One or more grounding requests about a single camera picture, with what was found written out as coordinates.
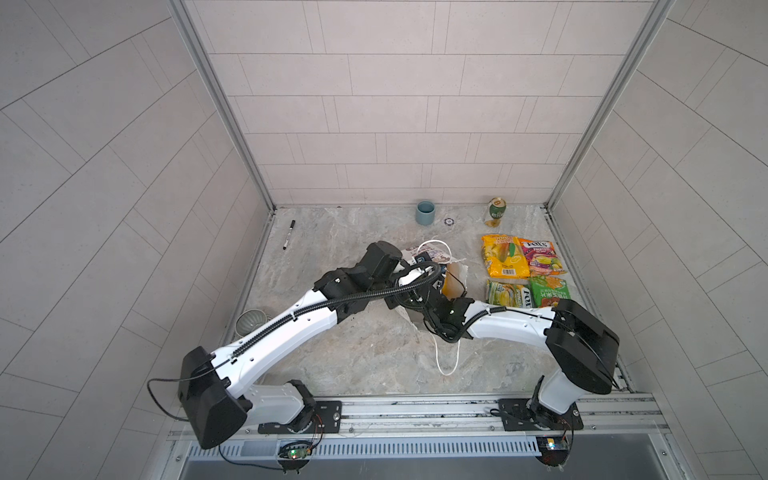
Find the green snack bag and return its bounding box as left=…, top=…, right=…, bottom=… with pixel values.
left=529, top=276, right=572, bottom=308
left=486, top=280, right=535, bottom=308

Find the yellow candy snack bag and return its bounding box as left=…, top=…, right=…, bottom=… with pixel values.
left=482, top=234, right=530, bottom=280

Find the pink candy snack bag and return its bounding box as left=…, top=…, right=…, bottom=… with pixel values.
left=517, top=238, right=567, bottom=276

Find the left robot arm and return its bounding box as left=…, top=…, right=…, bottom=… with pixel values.
left=177, top=241, right=442, bottom=449

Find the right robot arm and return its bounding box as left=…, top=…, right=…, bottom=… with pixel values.
left=420, top=292, right=620, bottom=431

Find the teal ceramic cup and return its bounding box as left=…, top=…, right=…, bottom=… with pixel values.
left=415, top=201, right=436, bottom=226

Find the green beverage can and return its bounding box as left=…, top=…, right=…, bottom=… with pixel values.
left=484, top=197, right=507, bottom=228

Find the black marker pen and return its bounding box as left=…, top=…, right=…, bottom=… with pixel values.
left=282, top=219, right=296, bottom=251

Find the right controller board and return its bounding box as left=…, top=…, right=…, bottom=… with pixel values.
left=536, top=437, right=571, bottom=467

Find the controller board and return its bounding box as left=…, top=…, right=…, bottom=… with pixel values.
left=536, top=437, right=571, bottom=467
left=277, top=440, right=315, bottom=461

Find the left controller board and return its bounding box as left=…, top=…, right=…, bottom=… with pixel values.
left=277, top=440, right=315, bottom=461

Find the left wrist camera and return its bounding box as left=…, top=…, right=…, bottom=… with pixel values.
left=396, top=254, right=440, bottom=286

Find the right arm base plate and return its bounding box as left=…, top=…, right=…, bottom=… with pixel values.
left=490, top=398, right=584, bottom=431

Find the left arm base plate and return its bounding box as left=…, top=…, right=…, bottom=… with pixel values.
left=258, top=401, right=343, bottom=434

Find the aluminium mounting rail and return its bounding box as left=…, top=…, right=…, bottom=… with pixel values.
left=189, top=388, right=670, bottom=449

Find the left black cable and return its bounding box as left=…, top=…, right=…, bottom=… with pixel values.
left=146, top=374, right=193, bottom=422

